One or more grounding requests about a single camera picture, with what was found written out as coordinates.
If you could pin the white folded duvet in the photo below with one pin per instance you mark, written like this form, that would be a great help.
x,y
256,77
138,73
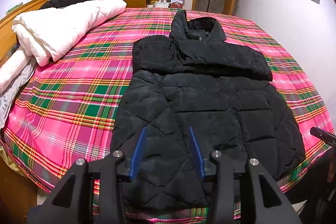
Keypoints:
x,y
76,20

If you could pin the wooden headboard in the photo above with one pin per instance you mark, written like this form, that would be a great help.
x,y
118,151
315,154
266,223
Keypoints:
x,y
27,34

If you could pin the pink plaid bed sheet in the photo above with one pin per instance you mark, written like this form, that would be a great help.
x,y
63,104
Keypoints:
x,y
67,109

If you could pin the white shopping bag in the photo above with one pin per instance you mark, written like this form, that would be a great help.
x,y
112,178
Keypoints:
x,y
162,4

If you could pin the black puffer jacket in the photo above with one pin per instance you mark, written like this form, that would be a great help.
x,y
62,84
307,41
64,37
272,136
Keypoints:
x,y
194,77

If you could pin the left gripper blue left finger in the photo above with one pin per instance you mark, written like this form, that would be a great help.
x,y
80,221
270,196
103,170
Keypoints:
x,y
137,154

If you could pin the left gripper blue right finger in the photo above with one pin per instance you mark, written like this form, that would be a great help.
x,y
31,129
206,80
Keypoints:
x,y
196,155

